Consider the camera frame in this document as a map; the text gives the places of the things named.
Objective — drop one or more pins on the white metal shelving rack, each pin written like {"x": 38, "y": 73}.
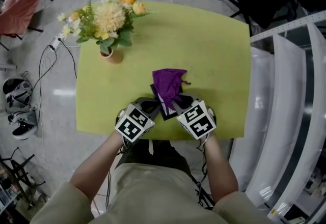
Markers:
{"x": 287, "y": 106}

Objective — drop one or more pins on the purple cloth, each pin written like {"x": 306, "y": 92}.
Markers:
{"x": 166, "y": 81}

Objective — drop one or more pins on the orange fabric chair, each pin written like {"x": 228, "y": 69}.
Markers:
{"x": 19, "y": 11}

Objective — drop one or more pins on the yellow artificial flower bouquet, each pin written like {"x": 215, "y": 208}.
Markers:
{"x": 109, "y": 19}

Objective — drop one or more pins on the black metal stand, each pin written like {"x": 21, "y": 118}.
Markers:
{"x": 19, "y": 172}

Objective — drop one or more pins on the person's left forearm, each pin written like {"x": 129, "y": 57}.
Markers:
{"x": 98, "y": 164}

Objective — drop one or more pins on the green tablecloth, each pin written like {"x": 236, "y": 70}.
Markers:
{"x": 198, "y": 65}

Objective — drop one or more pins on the person's right forearm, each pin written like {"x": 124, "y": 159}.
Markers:
{"x": 220, "y": 167}

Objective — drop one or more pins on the tan flower vase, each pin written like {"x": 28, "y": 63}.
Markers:
{"x": 114, "y": 57}

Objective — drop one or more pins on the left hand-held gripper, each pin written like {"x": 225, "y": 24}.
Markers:
{"x": 132, "y": 126}

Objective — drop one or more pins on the white power strip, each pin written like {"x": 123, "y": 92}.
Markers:
{"x": 55, "y": 42}

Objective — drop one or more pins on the person's beige shirt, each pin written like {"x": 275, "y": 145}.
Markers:
{"x": 152, "y": 197}

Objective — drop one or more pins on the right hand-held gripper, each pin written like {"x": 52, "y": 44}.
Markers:
{"x": 197, "y": 119}

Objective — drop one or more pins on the person's dark trousers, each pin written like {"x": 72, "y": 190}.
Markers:
{"x": 163, "y": 153}

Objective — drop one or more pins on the black picture frame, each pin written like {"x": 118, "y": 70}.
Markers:
{"x": 166, "y": 114}

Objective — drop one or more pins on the white and black headset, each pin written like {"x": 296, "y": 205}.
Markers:
{"x": 24, "y": 126}
{"x": 17, "y": 93}

